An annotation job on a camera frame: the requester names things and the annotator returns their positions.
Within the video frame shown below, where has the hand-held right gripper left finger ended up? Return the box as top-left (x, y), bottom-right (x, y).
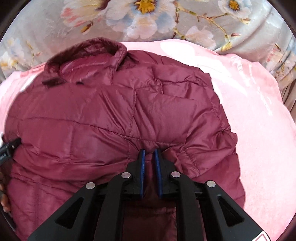
top-left (28, 150), bottom-right (146, 241)

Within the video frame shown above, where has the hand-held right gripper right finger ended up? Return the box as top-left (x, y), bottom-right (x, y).
top-left (154, 149), bottom-right (267, 241)

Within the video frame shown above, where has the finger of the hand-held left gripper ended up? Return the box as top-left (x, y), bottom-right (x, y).
top-left (6, 138), bottom-right (22, 151)

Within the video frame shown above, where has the maroon puffer jacket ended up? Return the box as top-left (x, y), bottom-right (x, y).
top-left (2, 37), bottom-right (246, 241)

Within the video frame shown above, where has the person's left hand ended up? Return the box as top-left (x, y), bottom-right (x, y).
top-left (0, 172), bottom-right (11, 214)

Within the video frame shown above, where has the pink fleece blanket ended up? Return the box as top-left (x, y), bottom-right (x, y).
top-left (0, 39), bottom-right (294, 241)

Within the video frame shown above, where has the grey floral bedsheet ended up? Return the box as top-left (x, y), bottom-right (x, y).
top-left (0, 0), bottom-right (296, 88)

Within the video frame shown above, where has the silver satin pleated cloth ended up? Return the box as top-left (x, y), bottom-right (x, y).
top-left (279, 77), bottom-right (296, 114)

